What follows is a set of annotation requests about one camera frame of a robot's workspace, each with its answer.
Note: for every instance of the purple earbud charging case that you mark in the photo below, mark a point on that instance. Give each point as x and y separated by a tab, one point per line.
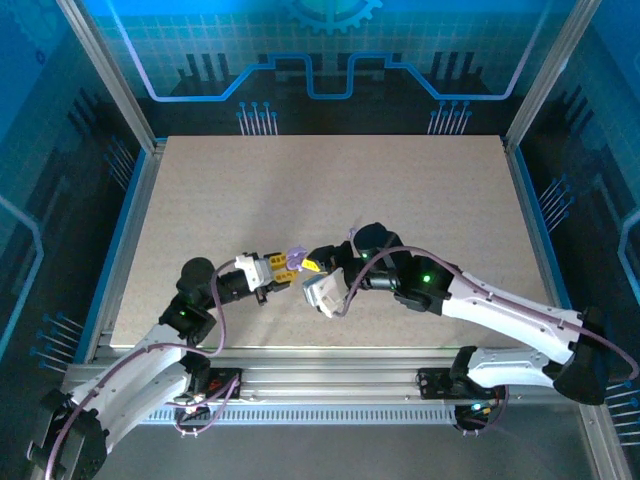
296	257

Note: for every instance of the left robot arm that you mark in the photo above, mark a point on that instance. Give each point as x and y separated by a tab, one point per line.
130	365

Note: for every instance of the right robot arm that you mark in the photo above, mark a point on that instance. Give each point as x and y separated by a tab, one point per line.
500	305

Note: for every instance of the grey lower platform panel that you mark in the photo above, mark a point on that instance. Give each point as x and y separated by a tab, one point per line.
325	450

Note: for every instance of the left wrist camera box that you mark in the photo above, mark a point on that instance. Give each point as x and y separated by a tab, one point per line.
252	270

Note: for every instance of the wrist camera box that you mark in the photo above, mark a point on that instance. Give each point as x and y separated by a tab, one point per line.
252	270
325	295

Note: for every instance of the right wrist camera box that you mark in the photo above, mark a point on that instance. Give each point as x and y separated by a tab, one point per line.
325	295

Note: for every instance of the aluminium side rail blue trim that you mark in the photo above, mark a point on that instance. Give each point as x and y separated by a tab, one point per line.
137	210
529	210

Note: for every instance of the aluminium mounting rail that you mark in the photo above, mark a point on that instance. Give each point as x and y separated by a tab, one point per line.
325	375

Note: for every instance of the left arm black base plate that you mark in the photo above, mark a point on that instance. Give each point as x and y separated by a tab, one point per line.
225	382

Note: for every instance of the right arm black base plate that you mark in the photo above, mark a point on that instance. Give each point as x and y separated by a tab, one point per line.
432	385

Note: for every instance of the aluminium frame post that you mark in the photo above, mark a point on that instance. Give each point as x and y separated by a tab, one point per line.
549	75
112	75

